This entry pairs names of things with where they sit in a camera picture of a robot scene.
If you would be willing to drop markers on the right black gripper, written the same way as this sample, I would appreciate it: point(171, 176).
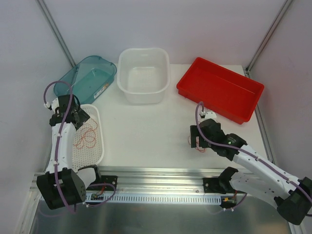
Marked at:
point(195, 136)

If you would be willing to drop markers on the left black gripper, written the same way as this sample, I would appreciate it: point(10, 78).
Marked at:
point(79, 117)

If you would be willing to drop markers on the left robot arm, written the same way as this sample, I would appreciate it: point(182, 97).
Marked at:
point(61, 185)

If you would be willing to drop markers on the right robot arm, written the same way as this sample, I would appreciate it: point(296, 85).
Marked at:
point(290, 195)

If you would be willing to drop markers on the white perforated basket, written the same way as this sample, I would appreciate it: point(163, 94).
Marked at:
point(88, 146)

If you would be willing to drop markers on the teal transparent plastic bin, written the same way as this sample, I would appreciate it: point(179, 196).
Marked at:
point(88, 79)

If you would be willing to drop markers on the red plastic tray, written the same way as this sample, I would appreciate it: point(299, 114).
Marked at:
point(223, 91)

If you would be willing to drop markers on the white plastic tub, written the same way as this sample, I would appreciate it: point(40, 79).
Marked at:
point(143, 74)

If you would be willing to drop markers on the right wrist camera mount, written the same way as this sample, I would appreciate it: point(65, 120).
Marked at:
point(207, 115)

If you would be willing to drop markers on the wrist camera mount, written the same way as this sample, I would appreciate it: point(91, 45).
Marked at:
point(52, 106)
point(207, 115)

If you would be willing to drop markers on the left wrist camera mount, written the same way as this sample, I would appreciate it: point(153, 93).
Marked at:
point(52, 106)

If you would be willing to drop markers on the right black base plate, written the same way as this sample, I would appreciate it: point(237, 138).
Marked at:
point(217, 185)

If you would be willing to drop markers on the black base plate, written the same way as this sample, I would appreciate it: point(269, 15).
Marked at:
point(106, 182)
point(217, 185)

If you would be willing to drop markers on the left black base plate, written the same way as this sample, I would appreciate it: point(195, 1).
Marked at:
point(106, 182)

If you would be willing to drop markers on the aluminium mounting rail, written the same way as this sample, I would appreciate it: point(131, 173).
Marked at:
point(159, 181)

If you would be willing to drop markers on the white slotted cable duct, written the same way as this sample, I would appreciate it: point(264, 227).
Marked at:
point(154, 199)

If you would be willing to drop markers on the right aluminium frame post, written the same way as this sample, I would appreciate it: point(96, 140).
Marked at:
point(269, 34)

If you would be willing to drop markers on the aluminium frame post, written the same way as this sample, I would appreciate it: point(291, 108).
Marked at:
point(269, 34)
point(53, 26)

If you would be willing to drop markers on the left aluminium frame post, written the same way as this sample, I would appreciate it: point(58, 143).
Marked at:
point(53, 26)

